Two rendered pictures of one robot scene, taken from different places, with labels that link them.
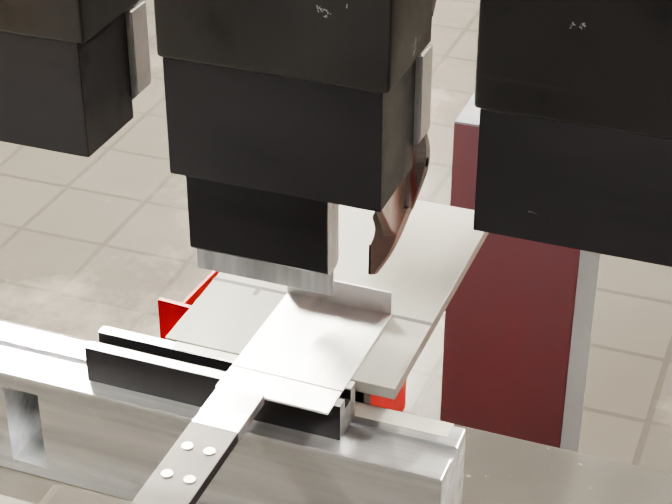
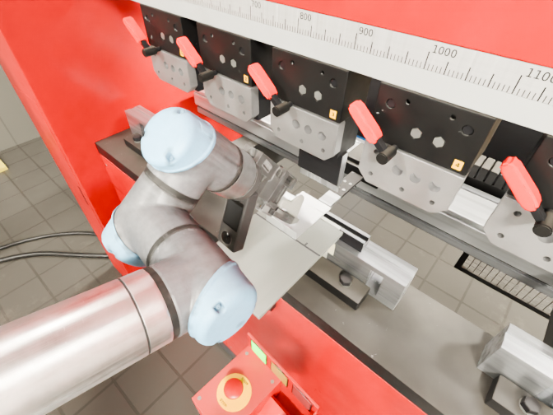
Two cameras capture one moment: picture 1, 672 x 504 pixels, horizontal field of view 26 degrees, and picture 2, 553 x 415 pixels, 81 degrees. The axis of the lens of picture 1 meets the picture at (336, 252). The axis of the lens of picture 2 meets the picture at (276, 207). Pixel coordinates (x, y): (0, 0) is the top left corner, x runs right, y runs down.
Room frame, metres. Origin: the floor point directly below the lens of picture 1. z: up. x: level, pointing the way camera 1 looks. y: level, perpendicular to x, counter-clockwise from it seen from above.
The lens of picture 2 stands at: (1.37, 0.15, 1.52)
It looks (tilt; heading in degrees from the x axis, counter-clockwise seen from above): 44 degrees down; 200
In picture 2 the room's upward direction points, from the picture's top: 2 degrees clockwise
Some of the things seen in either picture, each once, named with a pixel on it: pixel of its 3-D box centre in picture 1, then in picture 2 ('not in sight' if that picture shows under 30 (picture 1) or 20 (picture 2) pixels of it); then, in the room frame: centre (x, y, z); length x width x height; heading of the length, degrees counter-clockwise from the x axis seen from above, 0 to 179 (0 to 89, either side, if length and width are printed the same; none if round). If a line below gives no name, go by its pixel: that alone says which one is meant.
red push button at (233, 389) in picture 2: not in sight; (234, 389); (1.20, 0.00, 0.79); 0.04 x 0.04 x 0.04
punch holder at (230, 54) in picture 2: (619, 93); (239, 69); (0.76, -0.16, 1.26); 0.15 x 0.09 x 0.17; 69
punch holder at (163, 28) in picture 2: not in sight; (180, 46); (0.69, -0.35, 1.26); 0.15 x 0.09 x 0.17; 69
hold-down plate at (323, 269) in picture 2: not in sight; (309, 261); (0.90, 0.07, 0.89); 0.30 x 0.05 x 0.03; 69
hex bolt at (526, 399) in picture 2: not in sight; (530, 405); (1.07, 0.50, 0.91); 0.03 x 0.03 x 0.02
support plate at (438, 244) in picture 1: (341, 276); (271, 246); (0.97, 0.00, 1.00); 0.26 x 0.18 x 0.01; 159
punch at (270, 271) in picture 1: (262, 221); (320, 164); (0.84, 0.05, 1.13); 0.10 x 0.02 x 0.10; 69
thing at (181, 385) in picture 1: (218, 381); (327, 221); (0.85, 0.09, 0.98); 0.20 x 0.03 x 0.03; 69
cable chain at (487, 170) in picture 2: not in sight; (467, 162); (0.54, 0.38, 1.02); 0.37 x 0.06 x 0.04; 69
